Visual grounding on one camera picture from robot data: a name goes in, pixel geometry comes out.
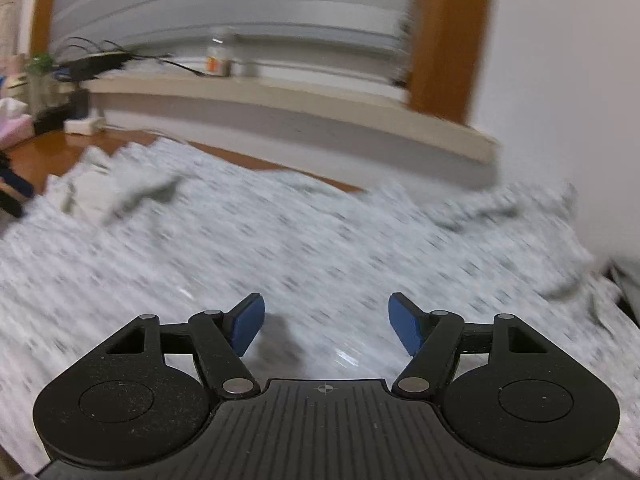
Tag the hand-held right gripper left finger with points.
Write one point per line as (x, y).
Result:
(248, 322)

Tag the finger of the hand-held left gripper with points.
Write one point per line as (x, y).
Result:
(15, 182)

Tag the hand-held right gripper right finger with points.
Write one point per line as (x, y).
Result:
(404, 325)

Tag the white patterned shirt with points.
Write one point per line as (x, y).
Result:
(300, 240)

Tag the pink tissue pack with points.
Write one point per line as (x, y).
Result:
(15, 125)

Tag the black box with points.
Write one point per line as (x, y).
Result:
(60, 112)

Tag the white power adapter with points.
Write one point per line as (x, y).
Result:
(85, 125)

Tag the green potted plant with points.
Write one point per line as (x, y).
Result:
(42, 67)

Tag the beige curtain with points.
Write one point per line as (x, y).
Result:
(12, 10)

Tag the beige window sill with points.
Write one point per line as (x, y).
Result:
(300, 110)

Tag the glass jar with orange label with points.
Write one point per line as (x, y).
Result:
(219, 60)

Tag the grey window blind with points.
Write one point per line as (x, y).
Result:
(225, 0)

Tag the wooden window frame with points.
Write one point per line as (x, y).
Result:
(440, 35)

